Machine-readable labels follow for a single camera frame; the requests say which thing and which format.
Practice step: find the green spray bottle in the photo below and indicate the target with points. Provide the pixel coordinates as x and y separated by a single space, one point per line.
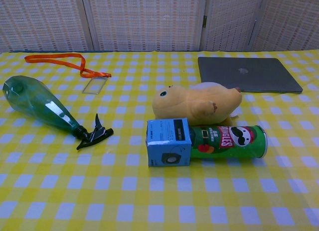
35 101

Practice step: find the blue cardboard box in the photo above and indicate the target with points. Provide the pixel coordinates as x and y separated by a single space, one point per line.
168 142

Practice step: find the yellow plush toy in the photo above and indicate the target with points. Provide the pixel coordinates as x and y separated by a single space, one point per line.
197 104

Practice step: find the green Pringles can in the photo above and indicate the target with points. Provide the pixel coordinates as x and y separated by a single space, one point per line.
229 144

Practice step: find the yellow checkered tablecloth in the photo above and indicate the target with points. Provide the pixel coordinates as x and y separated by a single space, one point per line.
159 191

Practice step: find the woven folding screen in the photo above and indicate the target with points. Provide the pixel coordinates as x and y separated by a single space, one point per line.
149 19

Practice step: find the grey laptop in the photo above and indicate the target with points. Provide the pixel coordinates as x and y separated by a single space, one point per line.
246 75

